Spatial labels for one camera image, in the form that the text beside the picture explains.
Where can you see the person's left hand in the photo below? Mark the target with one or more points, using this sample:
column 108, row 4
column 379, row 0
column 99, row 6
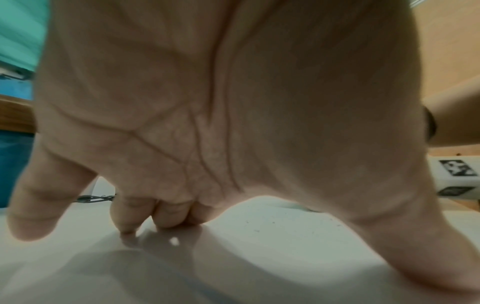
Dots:
column 243, row 104

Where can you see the person's right forearm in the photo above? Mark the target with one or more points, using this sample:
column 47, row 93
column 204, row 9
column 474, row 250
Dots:
column 457, row 118

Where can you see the blue plastic sheet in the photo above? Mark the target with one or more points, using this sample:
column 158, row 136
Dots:
column 15, row 166

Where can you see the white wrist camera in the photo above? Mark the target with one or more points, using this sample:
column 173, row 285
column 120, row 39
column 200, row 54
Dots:
column 437, row 178

